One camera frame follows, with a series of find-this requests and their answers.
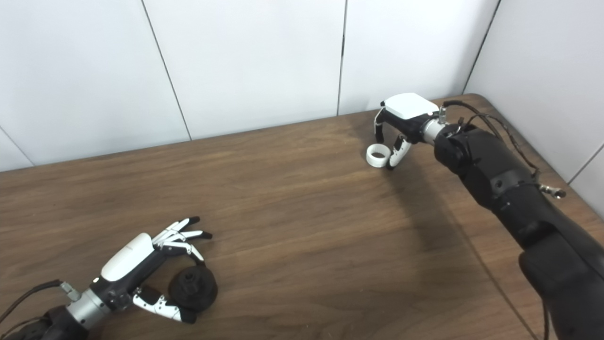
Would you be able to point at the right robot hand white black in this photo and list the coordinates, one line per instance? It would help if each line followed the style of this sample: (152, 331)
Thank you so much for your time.
(410, 106)

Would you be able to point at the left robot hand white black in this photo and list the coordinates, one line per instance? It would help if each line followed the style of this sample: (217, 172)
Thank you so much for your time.
(125, 257)

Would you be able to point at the round black plastic part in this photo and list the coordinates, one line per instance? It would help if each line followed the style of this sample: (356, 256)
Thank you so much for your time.
(200, 293)

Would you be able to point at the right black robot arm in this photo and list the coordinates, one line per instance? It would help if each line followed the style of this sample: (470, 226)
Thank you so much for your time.
(495, 170)

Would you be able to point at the silver metal connector plug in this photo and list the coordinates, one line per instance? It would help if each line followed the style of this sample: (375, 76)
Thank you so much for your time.
(552, 191)

